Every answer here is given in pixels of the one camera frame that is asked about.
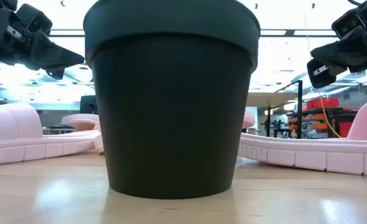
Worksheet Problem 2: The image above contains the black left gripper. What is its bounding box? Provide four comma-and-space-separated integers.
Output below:
0, 8, 85, 80

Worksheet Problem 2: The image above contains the pink foam slide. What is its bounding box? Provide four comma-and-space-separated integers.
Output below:
0, 101, 105, 167
238, 95, 367, 178
241, 108, 256, 129
61, 113, 102, 132

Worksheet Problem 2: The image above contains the wooden shelf with black frame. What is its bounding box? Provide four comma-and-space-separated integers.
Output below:
245, 80, 304, 139

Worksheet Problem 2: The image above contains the red storage bin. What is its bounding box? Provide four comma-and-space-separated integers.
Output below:
305, 97, 340, 110

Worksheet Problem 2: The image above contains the black background box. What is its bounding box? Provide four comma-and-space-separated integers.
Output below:
79, 95, 98, 115

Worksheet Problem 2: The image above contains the black storage rack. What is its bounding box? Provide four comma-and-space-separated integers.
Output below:
287, 107, 335, 139

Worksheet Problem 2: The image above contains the red and black cart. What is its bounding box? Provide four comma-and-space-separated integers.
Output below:
332, 107, 359, 138

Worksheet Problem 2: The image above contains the green plant in black pot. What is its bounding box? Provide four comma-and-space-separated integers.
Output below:
83, 0, 261, 200

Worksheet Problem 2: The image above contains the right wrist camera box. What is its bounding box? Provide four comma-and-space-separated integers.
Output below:
331, 8, 366, 40

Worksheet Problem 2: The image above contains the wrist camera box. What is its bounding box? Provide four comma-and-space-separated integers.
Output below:
15, 3, 53, 35
331, 8, 366, 40

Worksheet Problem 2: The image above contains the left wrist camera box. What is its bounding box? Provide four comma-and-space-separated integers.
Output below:
15, 3, 53, 35

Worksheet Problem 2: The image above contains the hanging yellow cable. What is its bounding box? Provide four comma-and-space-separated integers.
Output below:
303, 0, 343, 139

